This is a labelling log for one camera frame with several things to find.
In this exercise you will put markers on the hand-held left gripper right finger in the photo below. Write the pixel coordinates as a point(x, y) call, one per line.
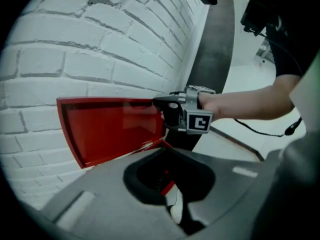
point(225, 189)

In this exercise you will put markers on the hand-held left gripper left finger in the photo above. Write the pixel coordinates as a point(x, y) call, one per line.
point(107, 204)

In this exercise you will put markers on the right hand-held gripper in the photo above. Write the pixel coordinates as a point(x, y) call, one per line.
point(197, 122)

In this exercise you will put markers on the red fire equipment box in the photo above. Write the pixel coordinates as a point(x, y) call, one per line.
point(105, 124)

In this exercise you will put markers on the person's right forearm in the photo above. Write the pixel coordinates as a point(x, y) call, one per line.
point(250, 104)

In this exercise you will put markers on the white shoe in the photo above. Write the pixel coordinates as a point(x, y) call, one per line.
point(176, 209)

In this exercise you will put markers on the dark grey pillar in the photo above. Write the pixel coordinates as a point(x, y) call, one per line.
point(212, 59)

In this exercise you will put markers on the person's black shirt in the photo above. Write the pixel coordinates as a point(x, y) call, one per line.
point(285, 54)

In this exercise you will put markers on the black monitor screen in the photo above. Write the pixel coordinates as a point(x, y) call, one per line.
point(255, 14)

